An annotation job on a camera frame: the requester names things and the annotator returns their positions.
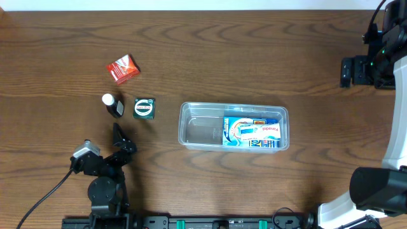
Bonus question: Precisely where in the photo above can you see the red small box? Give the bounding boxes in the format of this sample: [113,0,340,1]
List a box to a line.
[106,54,141,85]

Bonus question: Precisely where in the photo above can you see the clear plastic container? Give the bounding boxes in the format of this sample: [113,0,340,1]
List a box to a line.
[178,102,290,154]

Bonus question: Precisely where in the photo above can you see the white Panadol box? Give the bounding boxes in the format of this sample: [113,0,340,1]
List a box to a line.
[240,123,281,141]

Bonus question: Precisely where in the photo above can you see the blue cooling patch box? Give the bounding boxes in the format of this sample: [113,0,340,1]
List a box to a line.
[223,116,282,148]

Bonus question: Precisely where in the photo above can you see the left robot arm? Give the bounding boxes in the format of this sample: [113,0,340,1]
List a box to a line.
[70,123,137,228]

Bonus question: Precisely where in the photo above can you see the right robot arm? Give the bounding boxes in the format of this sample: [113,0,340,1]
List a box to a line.
[303,0,406,228]

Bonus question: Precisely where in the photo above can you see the dark bottle white cap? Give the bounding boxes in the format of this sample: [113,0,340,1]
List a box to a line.
[102,94,125,118]

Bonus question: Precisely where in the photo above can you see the green Zam-Buk tin box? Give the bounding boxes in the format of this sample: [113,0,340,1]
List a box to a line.
[132,98,156,120]

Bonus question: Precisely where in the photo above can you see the left black cable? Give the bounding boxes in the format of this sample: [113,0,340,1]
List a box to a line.
[15,170,74,229]

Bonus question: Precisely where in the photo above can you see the black cable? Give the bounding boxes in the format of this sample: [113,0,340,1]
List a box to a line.
[362,0,387,45]
[15,170,74,229]

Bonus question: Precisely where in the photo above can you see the right black cable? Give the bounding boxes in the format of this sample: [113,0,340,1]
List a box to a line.
[362,0,387,45]

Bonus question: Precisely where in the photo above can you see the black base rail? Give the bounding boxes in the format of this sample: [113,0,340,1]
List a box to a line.
[61,213,317,229]

